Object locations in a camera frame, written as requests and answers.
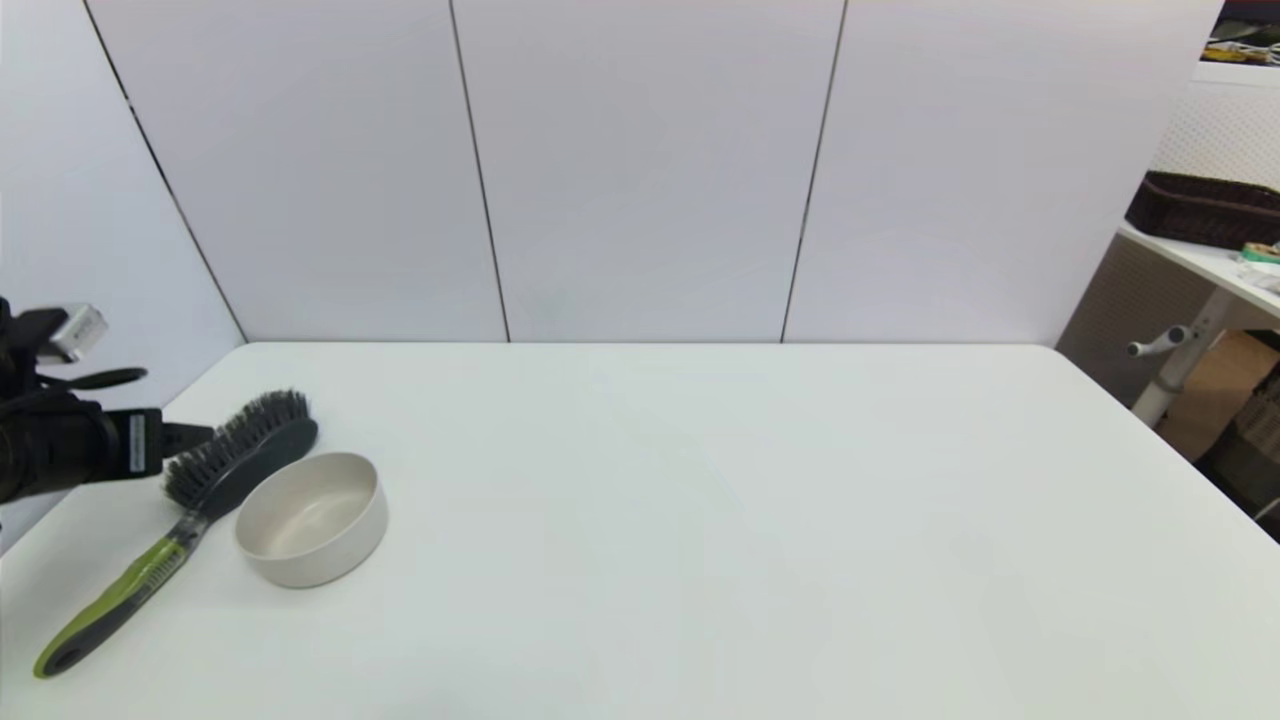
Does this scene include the green handled black brush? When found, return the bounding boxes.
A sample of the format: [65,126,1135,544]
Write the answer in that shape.
[33,389,320,680]

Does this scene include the beige round bowl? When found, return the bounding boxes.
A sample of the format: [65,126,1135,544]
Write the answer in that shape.
[234,452,389,589]

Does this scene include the white table leg with crank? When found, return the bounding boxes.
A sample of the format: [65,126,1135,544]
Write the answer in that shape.
[1126,289,1232,429]

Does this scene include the white side table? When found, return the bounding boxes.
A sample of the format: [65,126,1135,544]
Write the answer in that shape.
[1115,224,1280,322]

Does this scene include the dark brown woven basket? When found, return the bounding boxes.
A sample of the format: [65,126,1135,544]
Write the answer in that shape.
[1124,171,1280,251]

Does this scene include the brown cardboard box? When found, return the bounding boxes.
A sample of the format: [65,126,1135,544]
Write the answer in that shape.
[1158,330,1280,464]

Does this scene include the cluttered shelf items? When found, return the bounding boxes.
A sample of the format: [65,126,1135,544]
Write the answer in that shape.
[1197,0,1280,67]

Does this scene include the black looping cable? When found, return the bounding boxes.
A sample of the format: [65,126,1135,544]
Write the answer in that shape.
[38,367,150,392]

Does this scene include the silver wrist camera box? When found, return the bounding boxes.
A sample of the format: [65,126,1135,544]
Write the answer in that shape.
[42,304,109,364]

